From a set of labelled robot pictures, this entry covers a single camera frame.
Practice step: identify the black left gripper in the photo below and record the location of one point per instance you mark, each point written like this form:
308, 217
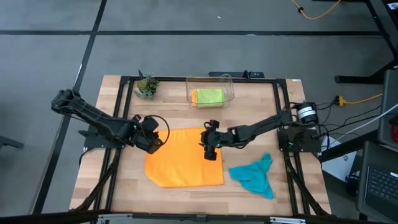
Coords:
147, 140

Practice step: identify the grey furniture foot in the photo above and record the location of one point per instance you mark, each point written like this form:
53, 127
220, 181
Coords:
9, 142

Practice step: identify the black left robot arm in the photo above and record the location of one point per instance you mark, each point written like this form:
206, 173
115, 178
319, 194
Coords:
99, 121

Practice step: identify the orange microfiber towel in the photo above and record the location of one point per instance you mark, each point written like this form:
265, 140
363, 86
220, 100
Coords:
183, 161
194, 98

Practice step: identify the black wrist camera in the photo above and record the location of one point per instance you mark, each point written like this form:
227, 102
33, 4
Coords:
210, 154
150, 123

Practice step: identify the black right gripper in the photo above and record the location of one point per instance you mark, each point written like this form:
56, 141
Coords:
214, 138

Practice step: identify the silver metal bracket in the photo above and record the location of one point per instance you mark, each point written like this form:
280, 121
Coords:
287, 220
115, 218

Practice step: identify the black desk foot bar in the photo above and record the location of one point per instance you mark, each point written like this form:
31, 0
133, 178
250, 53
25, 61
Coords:
348, 146

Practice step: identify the black aluminium table frame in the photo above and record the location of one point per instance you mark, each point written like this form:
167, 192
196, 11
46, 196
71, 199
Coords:
171, 79

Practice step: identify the black rig crossbar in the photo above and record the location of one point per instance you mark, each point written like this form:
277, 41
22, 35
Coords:
46, 217

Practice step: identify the red round object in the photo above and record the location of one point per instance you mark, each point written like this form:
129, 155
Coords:
395, 132

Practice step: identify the green microfiber towel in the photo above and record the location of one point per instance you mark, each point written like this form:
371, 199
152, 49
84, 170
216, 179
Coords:
210, 97

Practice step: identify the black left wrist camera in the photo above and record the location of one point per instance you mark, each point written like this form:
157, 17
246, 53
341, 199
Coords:
150, 123

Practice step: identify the teal microfiber towel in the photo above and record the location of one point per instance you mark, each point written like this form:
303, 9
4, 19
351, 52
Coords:
255, 179

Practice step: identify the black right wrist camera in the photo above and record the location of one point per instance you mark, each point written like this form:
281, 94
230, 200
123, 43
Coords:
210, 154

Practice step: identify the white cardboard box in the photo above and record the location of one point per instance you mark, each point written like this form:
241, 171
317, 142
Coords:
339, 166

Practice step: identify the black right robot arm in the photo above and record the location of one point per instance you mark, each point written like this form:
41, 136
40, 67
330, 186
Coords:
264, 124

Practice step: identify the green succulent plant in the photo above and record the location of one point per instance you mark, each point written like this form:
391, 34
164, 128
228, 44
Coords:
147, 87

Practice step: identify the grey equipment case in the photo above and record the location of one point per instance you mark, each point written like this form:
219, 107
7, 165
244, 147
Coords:
388, 102

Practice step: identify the clear plastic bin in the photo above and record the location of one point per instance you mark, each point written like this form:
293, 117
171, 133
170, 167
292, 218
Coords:
230, 90

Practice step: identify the black desk leg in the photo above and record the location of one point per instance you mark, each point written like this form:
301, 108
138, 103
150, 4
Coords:
357, 79

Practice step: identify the grey laptop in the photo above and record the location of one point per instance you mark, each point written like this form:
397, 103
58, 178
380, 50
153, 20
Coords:
382, 183

